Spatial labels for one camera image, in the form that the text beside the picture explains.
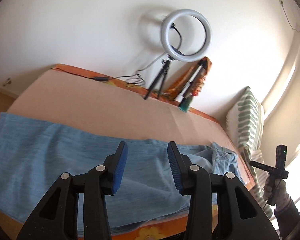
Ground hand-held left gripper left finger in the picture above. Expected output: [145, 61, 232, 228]
[16, 141, 128, 240]

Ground green leaf patterned pillow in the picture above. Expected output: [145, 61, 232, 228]
[226, 86, 265, 153]

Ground person's right hand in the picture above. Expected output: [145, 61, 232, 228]
[264, 176, 294, 213]

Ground light blue denim pants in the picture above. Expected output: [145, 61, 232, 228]
[0, 112, 245, 233]

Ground orange patterned cloth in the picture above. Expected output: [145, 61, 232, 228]
[166, 57, 213, 100]

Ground orange floral bed sheet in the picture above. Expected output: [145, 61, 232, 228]
[51, 64, 256, 240]

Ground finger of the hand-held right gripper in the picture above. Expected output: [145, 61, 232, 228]
[249, 160, 277, 173]

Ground person's right forearm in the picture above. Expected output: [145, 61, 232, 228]
[274, 199, 300, 240]

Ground black cable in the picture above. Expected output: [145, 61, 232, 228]
[52, 52, 167, 88]

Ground white ring light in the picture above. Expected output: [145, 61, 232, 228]
[160, 9, 212, 62]

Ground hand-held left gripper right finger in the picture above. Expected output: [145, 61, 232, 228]
[167, 141, 279, 240]

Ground small teal object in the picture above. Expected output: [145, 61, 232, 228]
[179, 97, 194, 112]

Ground black tripod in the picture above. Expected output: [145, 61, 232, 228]
[144, 59, 172, 100]

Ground folded silver tripod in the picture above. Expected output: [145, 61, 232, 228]
[175, 60, 207, 105]

